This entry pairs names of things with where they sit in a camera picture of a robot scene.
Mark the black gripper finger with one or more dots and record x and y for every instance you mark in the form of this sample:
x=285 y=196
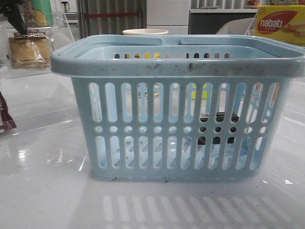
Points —
x=10 y=9

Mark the packaged bread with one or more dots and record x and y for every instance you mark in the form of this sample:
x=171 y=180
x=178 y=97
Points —
x=30 y=52

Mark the black tissue pack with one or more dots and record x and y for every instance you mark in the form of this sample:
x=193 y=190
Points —
x=219 y=118

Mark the light blue plastic basket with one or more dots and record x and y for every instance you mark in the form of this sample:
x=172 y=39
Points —
x=140 y=99

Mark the green drink can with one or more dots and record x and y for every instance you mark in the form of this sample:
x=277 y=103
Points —
x=37 y=13

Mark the clear acrylic left shelf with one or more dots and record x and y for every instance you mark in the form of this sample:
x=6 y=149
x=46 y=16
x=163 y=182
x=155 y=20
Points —
x=39 y=101

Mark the dark red snack packet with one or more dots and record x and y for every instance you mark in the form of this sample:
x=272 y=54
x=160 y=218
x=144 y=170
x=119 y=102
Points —
x=6 y=121

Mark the red barrier belt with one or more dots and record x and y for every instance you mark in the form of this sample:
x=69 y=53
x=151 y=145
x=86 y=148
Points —
x=107 y=15

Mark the yellow paper cup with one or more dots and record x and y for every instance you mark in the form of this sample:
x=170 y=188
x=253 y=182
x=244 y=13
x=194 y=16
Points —
x=145 y=32

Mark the white cabinet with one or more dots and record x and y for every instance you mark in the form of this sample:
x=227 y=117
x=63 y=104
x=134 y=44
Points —
x=170 y=15

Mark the plate of oranges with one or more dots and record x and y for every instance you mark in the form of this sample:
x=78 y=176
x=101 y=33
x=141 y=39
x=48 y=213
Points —
x=253 y=3

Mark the clear acrylic display shelf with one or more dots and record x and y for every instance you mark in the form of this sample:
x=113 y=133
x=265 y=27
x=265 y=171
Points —
x=251 y=27

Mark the yellow nabati wafer box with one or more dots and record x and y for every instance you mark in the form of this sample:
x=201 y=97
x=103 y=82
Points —
x=285 y=23

